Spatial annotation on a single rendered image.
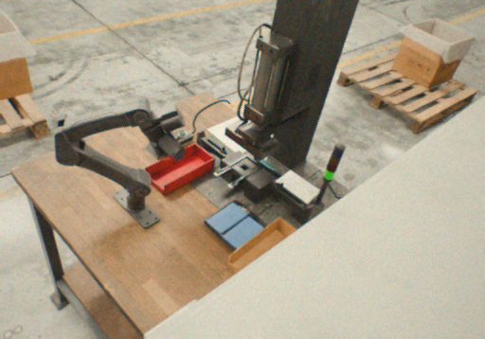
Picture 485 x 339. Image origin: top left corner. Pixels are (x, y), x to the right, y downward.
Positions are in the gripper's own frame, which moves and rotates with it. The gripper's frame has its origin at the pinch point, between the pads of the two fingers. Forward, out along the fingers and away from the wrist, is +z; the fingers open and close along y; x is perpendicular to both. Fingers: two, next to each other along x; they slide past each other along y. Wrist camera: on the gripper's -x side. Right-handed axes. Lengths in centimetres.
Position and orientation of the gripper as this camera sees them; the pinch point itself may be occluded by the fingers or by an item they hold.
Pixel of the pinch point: (171, 154)
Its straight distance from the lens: 137.7
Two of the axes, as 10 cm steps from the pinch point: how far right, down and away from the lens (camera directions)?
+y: 6.5, -7.3, 2.1
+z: 2.1, 4.5, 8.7
